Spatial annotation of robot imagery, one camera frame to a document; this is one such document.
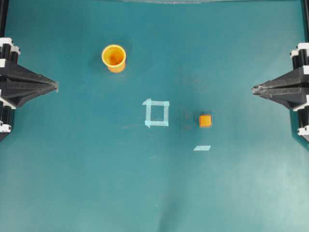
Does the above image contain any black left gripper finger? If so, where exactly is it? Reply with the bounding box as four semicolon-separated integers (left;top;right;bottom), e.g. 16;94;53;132
0;63;58;87
0;79;58;108

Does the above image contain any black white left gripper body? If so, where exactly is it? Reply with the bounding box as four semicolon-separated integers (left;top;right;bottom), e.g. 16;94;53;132
0;37;20;141

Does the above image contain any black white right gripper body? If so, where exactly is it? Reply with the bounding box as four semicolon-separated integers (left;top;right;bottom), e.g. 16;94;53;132
290;43;309;142

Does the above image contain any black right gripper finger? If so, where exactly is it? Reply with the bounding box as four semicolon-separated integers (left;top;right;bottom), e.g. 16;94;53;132
252;87;309;108
252;66;309;90

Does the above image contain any orange plastic cup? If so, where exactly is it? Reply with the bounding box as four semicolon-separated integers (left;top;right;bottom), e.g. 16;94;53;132
101;44;126;73

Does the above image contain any orange cube block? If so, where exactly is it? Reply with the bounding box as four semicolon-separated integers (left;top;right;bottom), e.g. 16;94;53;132
198;115;212;128

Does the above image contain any light blue tape strip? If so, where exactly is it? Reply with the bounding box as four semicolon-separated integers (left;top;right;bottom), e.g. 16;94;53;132
194;145;211;151

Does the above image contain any light blue tape square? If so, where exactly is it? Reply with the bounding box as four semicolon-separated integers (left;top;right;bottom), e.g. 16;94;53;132
142;98;170;128

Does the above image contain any black right frame rail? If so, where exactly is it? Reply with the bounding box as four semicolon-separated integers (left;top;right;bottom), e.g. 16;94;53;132
301;0;309;42

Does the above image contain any black frame rail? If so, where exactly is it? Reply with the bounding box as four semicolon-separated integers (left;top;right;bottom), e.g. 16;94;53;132
0;0;9;37
301;0;309;42

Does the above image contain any black left frame rail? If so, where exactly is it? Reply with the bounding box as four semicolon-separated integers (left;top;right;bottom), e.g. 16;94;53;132
0;0;9;37

